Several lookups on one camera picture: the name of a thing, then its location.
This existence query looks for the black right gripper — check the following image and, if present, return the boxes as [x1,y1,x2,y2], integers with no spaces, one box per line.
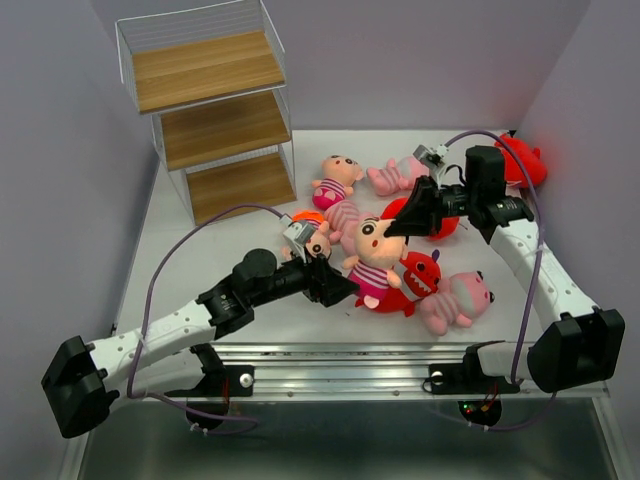
[383,175,478,237]

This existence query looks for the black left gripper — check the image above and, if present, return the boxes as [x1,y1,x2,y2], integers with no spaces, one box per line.
[250,241,359,307]

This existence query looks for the boy doll orange pants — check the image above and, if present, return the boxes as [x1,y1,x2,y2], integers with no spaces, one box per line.
[280,210,332,261]

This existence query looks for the boy doll magenta pants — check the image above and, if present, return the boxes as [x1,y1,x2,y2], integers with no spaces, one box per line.
[342,217,407,310]

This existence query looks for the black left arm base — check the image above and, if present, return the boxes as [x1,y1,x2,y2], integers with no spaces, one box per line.
[183,344,254,435]

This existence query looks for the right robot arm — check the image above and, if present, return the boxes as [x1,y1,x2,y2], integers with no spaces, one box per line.
[385,146,625,393]

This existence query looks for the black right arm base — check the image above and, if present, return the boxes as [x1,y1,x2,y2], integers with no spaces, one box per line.
[421,341,521,431]

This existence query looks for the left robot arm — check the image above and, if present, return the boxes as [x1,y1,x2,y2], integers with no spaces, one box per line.
[41,249,359,439]

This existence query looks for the red whale plush centre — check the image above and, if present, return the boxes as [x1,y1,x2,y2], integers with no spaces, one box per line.
[379,197,461,242]

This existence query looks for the pink pig plush top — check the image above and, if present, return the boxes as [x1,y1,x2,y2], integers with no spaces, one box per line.
[366,156,430,197]

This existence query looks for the red shark plush open mouth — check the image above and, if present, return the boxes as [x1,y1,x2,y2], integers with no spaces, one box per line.
[373,249,442,317]

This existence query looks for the large pink striped pig plush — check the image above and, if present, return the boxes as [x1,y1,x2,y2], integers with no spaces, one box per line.
[324,200,378,256]

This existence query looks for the boy doll magenta striped shirt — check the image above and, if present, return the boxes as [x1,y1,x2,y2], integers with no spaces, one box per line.
[311,155,364,211]

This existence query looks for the pink pig plush bottom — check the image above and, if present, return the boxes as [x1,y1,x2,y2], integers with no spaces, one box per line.
[419,271,495,336]

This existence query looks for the red plush far corner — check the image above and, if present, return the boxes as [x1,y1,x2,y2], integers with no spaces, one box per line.
[494,133,548,188]

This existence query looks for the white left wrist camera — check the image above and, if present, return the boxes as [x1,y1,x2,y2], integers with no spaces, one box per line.
[280,214,316,261]

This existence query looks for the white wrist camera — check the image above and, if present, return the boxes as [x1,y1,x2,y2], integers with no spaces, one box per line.
[413,144,449,184]
[280,214,316,261]

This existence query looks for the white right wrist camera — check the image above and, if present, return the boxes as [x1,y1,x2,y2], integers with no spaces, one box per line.
[413,144,449,184]

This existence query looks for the white wire wooden shelf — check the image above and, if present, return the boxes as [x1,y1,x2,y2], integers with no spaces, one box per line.
[115,1,296,224]

